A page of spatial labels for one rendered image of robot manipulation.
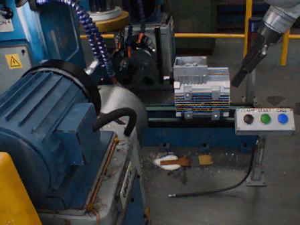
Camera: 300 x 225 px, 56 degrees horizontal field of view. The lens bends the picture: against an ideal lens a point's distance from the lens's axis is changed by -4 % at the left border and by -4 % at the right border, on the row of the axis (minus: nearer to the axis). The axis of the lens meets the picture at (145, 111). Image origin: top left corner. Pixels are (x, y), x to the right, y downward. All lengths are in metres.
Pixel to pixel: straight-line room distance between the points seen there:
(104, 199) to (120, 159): 0.11
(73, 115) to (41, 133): 0.07
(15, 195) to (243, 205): 0.75
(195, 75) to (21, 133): 0.75
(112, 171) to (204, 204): 0.47
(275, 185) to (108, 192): 0.68
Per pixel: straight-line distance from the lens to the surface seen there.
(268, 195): 1.05
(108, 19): 1.03
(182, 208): 0.99
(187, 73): 1.07
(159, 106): 1.27
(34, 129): 0.45
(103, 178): 0.59
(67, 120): 0.49
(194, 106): 1.08
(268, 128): 0.91
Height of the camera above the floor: 1.56
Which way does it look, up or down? 31 degrees down
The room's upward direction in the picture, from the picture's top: 7 degrees counter-clockwise
